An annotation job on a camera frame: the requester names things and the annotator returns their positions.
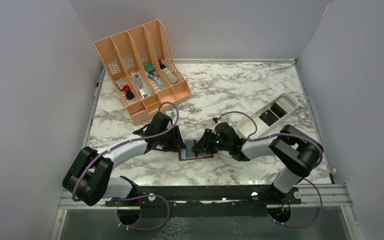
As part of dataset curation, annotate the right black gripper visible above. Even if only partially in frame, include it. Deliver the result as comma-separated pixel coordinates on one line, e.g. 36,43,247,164
191,128,231,155

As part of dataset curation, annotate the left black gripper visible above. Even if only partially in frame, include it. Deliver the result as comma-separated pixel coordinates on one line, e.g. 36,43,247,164
158,125,187,152

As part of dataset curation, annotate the red leather card holder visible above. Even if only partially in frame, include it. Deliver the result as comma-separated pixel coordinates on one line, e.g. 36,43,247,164
178,138,214,161

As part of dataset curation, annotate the black credit card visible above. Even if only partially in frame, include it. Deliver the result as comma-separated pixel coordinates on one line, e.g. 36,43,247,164
184,139,198,155

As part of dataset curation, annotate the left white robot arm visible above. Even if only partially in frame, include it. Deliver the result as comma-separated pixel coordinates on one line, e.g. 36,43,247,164
62,112,186,206

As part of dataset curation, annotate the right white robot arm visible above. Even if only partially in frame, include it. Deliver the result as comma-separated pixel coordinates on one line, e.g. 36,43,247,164
191,122,324,204

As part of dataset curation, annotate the light blue marker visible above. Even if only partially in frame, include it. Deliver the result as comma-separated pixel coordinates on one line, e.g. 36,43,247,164
147,73,165,90

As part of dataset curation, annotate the black round cap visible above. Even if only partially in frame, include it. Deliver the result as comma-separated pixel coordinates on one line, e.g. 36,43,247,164
125,91,135,100

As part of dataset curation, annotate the clear packaged item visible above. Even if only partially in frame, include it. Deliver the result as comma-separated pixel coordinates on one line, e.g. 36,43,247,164
130,72,152,99

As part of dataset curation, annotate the red round cap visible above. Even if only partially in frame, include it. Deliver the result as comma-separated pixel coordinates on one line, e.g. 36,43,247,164
122,84,131,93

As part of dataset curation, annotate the white plastic tray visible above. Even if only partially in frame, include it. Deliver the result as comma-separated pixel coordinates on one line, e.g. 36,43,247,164
237,92,299,138

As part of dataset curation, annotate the green eraser block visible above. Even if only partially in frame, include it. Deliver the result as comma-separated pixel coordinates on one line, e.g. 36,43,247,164
145,64,155,72

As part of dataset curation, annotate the peach desk file organizer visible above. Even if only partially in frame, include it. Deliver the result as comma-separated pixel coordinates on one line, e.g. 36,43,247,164
94,19,192,125

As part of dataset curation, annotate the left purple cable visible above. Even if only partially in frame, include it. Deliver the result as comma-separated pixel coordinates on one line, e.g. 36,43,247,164
71,101,181,202

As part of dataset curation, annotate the purple cable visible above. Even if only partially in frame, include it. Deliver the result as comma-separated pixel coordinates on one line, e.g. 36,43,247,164
71,101,181,202
216,110,325,186

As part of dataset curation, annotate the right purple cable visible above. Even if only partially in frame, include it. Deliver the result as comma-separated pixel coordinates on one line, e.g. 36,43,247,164
216,110,325,186

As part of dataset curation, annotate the black mounting base rail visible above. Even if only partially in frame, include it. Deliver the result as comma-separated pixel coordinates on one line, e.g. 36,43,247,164
104,185,302,220

